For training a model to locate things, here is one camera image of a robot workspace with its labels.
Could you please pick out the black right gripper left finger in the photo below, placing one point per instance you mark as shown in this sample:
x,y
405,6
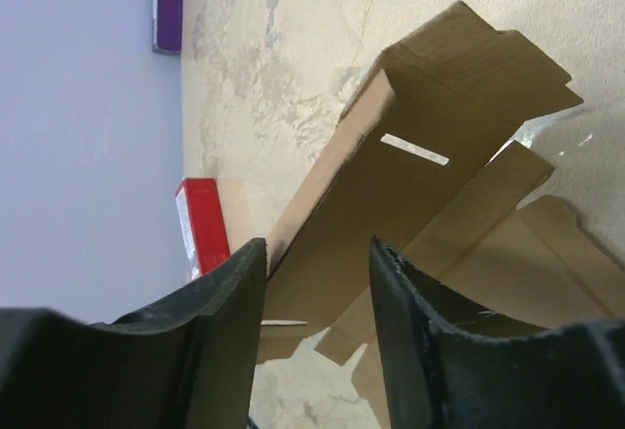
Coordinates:
x,y
186,360

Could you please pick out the red rectangular box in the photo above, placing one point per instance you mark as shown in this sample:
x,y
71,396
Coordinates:
x,y
202,224

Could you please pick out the purple rectangular box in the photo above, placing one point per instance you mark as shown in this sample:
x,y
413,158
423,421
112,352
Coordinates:
x,y
167,26

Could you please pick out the brown cardboard box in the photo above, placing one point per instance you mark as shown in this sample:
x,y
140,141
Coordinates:
x,y
423,158

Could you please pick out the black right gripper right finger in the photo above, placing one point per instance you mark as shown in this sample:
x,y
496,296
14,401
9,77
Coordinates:
x,y
449,362

